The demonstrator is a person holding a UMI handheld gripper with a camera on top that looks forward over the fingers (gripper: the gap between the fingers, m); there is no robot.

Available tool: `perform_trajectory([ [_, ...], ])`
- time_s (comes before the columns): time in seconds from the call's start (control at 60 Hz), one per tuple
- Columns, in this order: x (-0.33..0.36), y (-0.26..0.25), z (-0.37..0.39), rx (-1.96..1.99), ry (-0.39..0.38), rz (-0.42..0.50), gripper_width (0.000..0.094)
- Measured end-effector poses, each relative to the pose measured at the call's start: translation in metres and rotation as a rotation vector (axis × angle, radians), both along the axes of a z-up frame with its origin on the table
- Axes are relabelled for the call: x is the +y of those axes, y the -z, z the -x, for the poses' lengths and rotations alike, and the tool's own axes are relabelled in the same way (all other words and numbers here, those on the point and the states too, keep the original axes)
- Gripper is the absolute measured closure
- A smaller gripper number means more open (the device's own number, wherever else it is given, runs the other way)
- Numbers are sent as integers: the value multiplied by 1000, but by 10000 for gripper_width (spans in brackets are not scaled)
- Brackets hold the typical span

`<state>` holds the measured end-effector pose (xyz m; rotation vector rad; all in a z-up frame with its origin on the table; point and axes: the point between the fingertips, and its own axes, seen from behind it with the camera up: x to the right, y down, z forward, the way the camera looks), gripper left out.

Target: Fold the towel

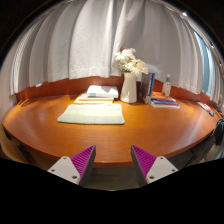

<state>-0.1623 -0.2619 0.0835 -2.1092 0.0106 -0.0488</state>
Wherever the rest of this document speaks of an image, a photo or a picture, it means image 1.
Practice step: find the dark upright book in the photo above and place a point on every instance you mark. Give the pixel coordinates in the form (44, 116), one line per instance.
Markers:
(145, 86)

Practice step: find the red flat booklet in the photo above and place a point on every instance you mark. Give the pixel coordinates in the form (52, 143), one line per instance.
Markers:
(204, 106)

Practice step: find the white curtain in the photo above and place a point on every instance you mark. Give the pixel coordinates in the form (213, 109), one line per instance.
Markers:
(100, 36)

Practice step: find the yellow flat book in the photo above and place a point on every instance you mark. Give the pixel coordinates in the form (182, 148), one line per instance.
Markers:
(83, 101)

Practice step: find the white ceramic vase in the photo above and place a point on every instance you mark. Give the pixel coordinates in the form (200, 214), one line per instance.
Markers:
(129, 88)

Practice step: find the clear bottle with green cap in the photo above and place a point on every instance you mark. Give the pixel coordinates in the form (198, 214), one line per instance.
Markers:
(166, 87)

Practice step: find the dark bag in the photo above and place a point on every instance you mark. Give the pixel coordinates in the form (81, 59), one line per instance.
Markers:
(219, 131)

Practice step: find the blue flat book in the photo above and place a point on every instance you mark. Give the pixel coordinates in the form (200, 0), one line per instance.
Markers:
(165, 103)

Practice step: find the pale green towel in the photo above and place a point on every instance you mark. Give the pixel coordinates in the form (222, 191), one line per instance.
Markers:
(91, 114)

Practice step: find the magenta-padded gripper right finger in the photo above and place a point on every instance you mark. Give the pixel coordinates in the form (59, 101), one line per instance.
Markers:
(159, 167)

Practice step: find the white flower bouquet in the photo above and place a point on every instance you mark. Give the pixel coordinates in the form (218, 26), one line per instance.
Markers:
(130, 61)

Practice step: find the grey flat book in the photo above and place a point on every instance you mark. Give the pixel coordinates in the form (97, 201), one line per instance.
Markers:
(91, 98)

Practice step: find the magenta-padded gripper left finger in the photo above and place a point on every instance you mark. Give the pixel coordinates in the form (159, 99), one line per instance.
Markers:
(66, 168)

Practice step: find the blue upright book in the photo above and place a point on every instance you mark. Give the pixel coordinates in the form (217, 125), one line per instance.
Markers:
(152, 83)

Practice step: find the white flat book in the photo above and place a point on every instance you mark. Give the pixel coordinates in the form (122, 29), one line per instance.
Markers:
(102, 90)

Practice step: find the window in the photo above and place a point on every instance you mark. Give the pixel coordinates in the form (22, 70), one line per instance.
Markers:
(204, 63)

